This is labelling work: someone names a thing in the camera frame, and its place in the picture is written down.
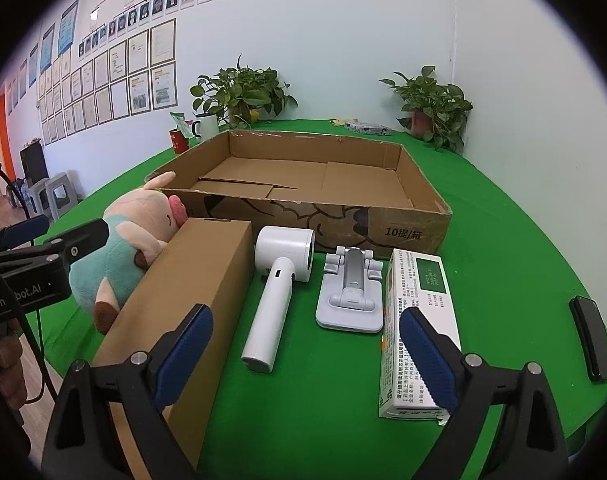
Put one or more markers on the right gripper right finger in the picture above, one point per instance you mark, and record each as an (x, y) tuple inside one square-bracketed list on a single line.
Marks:
[(529, 442)]

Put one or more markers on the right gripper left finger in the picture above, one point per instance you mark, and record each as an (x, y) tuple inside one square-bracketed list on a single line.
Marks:
[(82, 440)]

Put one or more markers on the white green medicine box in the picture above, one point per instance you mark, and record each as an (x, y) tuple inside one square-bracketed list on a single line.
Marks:
[(415, 382)]

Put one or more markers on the plush pig toy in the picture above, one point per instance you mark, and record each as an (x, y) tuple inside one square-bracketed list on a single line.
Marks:
[(140, 225)]

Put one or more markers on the white folding phone stand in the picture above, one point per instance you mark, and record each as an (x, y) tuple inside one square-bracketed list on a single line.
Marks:
[(351, 295)]

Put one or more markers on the white hair dryer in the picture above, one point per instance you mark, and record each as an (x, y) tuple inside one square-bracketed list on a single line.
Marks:
[(284, 256)]

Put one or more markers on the person's left hand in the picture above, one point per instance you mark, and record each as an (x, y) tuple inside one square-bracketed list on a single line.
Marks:
[(12, 380)]

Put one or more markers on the grey plastic stool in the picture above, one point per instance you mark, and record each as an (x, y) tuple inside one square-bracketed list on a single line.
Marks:
[(54, 196)]

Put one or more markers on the black smartphone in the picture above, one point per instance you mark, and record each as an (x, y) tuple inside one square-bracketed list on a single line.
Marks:
[(593, 336)]

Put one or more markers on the green table cloth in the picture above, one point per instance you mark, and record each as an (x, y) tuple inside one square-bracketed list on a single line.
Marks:
[(315, 416)]

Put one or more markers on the red cup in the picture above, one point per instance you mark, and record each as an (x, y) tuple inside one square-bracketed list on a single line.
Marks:
[(180, 143)]

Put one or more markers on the large open cardboard tray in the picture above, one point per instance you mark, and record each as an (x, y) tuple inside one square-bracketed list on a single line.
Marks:
[(350, 191)]

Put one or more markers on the white enamel mug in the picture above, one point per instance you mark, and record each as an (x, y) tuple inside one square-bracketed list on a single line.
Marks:
[(205, 127)]

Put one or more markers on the left potted green plant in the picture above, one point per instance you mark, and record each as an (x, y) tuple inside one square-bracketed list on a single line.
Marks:
[(239, 95)]

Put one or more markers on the potted green plant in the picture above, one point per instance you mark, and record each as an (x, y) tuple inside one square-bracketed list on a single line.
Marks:
[(434, 113), (239, 95)]

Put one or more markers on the right potted green plant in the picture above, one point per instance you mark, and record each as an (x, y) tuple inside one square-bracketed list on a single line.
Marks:
[(434, 113)]

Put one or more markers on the patterned packet at back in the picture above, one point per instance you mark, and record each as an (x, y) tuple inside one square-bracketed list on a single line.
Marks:
[(370, 129)]

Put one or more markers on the yellow packet at back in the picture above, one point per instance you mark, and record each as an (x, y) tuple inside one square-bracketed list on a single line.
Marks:
[(340, 122)]

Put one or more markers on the framed certificates on wall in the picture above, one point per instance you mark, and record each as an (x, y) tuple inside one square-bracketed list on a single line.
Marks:
[(117, 72)]

